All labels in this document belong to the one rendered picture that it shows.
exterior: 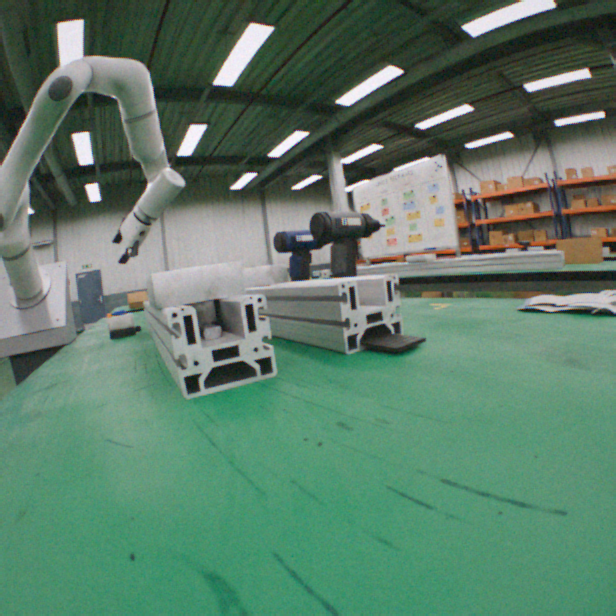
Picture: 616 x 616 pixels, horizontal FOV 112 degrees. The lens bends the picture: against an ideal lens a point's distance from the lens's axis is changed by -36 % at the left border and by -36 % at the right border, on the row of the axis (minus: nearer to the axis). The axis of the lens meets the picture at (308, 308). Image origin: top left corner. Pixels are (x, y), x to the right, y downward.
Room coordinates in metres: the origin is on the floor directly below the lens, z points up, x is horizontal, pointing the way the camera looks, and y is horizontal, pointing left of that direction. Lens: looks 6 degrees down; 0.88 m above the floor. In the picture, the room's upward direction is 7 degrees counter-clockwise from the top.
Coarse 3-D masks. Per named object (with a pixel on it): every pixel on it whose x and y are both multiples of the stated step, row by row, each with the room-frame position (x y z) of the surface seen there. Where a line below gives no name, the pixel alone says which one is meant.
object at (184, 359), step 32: (160, 320) 0.48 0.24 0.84; (192, 320) 0.29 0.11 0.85; (224, 320) 0.37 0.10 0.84; (256, 320) 0.32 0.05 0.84; (160, 352) 0.49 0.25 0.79; (192, 352) 0.28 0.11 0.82; (224, 352) 0.33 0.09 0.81; (256, 352) 0.31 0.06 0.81; (192, 384) 0.31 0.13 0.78; (224, 384) 0.30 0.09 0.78
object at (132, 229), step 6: (132, 216) 0.88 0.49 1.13; (126, 222) 0.89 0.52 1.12; (132, 222) 0.87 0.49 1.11; (138, 222) 0.86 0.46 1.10; (144, 222) 0.87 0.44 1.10; (120, 228) 0.91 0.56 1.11; (126, 228) 0.89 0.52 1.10; (132, 228) 0.87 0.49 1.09; (138, 228) 0.86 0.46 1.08; (144, 228) 0.87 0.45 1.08; (150, 228) 0.89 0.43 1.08; (126, 234) 0.88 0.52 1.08; (132, 234) 0.87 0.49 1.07; (138, 234) 0.87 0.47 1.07; (144, 234) 0.89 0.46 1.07; (126, 240) 0.88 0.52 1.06; (132, 240) 0.87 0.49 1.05; (138, 240) 0.89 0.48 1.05; (126, 246) 0.88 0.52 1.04
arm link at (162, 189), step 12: (168, 168) 0.85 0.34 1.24; (156, 180) 0.82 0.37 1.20; (168, 180) 0.81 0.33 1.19; (180, 180) 0.85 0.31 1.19; (156, 192) 0.82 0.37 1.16; (168, 192) 0.83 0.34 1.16; (144, 204) 0.83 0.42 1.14; (156, 204) 0.84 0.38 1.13; (168, 204) 0.87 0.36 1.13; (156, 216) 0.87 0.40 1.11
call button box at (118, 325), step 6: (108, 318) 0.77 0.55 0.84; (114, 318) 0.78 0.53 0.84; (120, 318) 0.79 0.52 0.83; (126, 318) 0.80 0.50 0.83; (132, 318) 0.81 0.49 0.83; (108, 324) 0.77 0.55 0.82; (114, 324) 0.78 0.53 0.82; (120, 324) 0.79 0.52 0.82; (126, 324) 0.79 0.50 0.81; (132, 324) 0.80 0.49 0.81; (114, 330) 0.78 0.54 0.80; (120, 330) 0.78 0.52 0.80; (126, 330) 0.79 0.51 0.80; (132, 330) 0.80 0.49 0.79; (138, 330) 0.84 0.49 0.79; (114, 336) 0.77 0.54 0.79; (120, 336) 0.78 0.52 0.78; (126, 336) 0.79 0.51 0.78
